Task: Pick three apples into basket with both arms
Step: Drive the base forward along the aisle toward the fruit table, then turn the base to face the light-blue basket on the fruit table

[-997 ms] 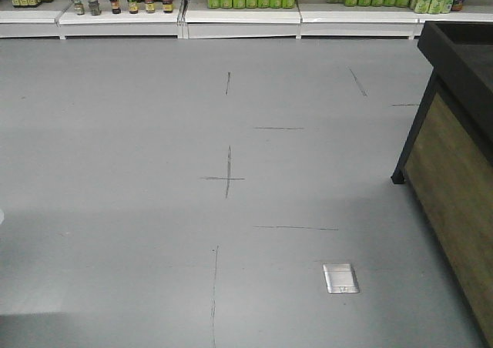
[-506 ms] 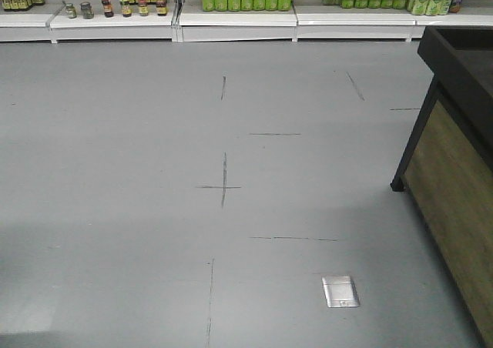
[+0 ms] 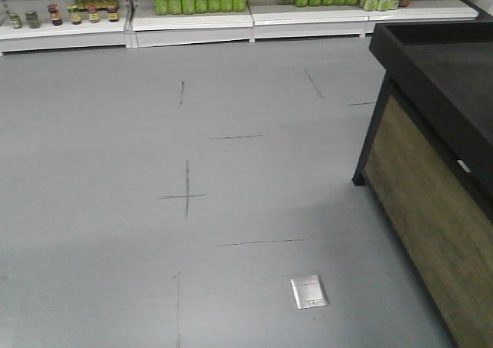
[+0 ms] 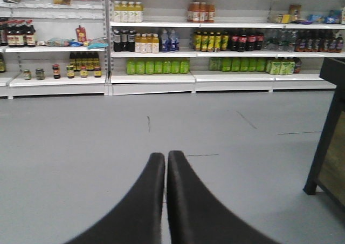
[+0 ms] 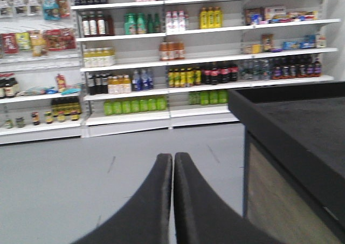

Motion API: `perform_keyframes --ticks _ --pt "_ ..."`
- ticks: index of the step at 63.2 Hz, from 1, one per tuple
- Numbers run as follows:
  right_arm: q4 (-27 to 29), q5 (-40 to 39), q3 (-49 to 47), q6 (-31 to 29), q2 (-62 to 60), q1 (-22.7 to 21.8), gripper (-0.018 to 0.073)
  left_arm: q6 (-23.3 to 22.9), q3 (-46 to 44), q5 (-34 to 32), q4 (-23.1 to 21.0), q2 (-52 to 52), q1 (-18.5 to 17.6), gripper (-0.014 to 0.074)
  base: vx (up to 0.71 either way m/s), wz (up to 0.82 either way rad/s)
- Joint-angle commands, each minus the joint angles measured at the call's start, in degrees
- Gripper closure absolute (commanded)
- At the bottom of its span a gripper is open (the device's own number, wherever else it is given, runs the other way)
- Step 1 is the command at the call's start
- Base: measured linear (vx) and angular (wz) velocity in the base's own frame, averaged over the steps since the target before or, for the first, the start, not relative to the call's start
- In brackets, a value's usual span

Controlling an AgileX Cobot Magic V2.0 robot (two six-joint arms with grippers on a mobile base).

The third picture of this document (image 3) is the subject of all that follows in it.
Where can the silver floor outlet plate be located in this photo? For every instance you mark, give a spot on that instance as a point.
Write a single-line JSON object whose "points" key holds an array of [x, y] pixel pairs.
{"points": [[308, 292]]}

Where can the green bottle row left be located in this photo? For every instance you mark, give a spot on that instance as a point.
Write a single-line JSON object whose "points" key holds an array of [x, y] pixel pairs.
{"points": [[192, 7]]}

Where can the black wooden display stand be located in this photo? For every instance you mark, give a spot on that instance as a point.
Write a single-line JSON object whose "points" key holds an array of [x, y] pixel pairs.
{"points": [[427, 158]]}

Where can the white store shelf unit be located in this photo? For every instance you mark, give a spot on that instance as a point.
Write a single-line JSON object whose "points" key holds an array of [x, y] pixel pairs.
{"points": [[66, 24]]}

